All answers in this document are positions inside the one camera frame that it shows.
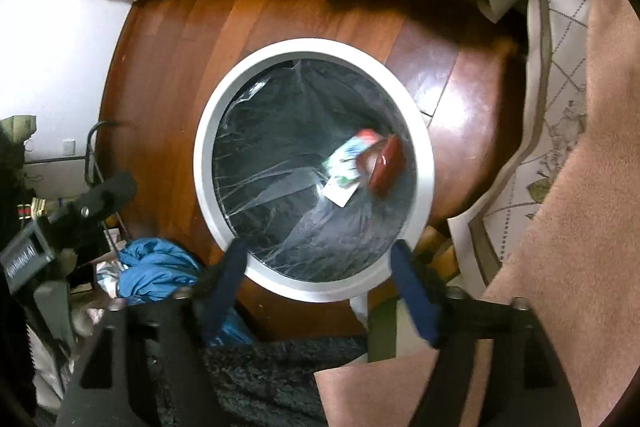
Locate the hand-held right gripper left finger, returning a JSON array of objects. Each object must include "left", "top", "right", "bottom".
[{"left": 56, "top": 239, "right": 251, "bottom": 427}]

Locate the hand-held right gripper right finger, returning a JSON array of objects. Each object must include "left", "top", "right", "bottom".
[{"left": 389, "top": 239, "right": 586, "bottom": 427}]

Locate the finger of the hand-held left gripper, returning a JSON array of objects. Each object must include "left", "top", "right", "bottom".
[{"left": 47, "top": 169, "right": 138, "bottom": 268}]

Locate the red snack packet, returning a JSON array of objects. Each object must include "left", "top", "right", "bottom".
[{"left": 368, "top": 134, "right": 404, "bottom": 200}]

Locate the white printed wrapper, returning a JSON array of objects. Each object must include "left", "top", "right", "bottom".
[{"left": 320, "top": 129, "right": 382, "bottom": 208}]

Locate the black plastic bin liner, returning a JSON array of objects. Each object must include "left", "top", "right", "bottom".
[{"left": 212, "top": 58, "right": 419, "bottom": 281}]

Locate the white round trash bin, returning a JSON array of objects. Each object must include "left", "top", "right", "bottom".
[{"left": 193, "top": 38, "right": 435, "bottom": 304}]

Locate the blue cloth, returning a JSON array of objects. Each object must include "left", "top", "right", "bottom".
[{"left": 96, "top": 237, "right": 253, "bottom": 347}]

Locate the black fuzzy cloth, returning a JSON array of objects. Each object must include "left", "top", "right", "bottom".
[{"left": 150, "top": 335, "right": 371, "bottom": 427}]

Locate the pink fleece blanket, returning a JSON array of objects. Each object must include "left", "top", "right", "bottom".
[{"left": 313, "top": 0, "right": 640, "bottom": 427}]

